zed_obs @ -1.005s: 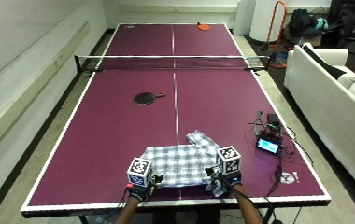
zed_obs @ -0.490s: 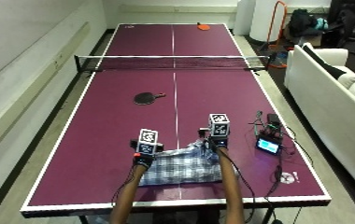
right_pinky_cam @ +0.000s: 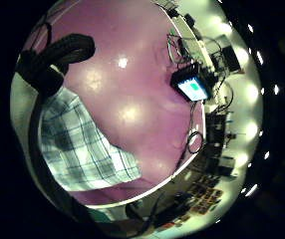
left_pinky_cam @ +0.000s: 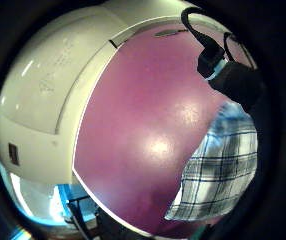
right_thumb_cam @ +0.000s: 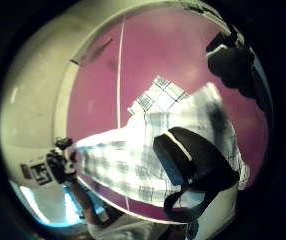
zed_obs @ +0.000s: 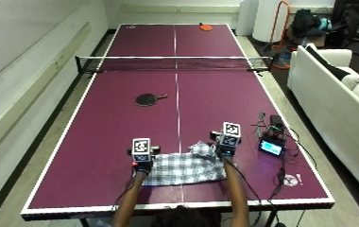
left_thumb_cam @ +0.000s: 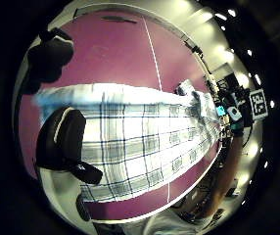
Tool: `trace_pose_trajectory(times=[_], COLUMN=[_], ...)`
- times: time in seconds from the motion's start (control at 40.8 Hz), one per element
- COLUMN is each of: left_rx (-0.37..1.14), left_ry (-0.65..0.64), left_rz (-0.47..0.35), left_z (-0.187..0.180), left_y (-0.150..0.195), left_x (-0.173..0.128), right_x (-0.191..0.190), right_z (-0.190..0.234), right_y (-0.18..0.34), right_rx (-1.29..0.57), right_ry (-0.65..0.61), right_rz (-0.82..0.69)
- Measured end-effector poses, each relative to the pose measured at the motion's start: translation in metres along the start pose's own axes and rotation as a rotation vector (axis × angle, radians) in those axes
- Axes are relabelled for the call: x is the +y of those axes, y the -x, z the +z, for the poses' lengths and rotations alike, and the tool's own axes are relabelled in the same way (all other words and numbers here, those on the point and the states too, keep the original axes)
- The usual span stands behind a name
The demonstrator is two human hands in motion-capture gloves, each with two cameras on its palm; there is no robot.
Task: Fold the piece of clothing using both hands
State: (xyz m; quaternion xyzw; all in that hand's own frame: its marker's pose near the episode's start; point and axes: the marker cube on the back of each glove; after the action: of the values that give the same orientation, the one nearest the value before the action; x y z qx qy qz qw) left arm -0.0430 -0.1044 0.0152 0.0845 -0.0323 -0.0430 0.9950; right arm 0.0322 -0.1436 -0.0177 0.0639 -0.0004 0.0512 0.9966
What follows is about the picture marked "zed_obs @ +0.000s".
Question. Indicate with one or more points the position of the person's right hand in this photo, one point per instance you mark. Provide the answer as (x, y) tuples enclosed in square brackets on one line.
[(226, 145)]

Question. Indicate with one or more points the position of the person's left hand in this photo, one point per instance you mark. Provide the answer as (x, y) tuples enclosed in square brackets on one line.
[(145, 163)]

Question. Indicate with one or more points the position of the grey plaid cloth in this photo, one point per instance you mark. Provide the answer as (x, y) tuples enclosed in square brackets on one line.
[(186, 167)]

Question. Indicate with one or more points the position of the white marker cube right glove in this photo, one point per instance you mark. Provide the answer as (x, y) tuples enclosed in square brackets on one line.
[(231, 133)]

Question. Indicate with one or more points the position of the white marker cube glove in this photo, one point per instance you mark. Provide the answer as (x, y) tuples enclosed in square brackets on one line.
[(231, 133), (141, 149)]

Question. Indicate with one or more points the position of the white marker cube left glove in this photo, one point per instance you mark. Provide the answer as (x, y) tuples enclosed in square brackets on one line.
[(141, 149)]

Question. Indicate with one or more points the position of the small screen electronics device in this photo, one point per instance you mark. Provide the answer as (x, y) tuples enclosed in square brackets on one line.
[(271, 138)]

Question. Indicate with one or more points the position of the black table tennis paddle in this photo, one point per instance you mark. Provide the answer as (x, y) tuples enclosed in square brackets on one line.
[(149, 99)]

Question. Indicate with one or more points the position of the table tennis net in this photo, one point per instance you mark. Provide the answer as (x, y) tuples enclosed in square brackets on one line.
[(175, 63)]

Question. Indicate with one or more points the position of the white sofa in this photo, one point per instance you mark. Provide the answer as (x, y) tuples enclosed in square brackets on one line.
[(339, 104)]

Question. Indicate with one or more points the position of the black cushion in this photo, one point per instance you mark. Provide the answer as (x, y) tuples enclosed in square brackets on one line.
[(328, 64)]

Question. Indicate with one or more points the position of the white cylindrical column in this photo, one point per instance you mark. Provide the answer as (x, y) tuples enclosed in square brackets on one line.
[(271, 20)]

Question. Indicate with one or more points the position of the pile of dark bags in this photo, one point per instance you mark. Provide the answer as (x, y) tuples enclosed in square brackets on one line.
[(312, 23)]

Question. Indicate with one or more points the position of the whiteboard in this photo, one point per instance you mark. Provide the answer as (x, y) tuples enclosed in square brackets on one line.
[(19, 34)]

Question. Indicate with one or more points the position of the orange metal frame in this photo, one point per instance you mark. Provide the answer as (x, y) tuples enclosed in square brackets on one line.
[(282, 34)]

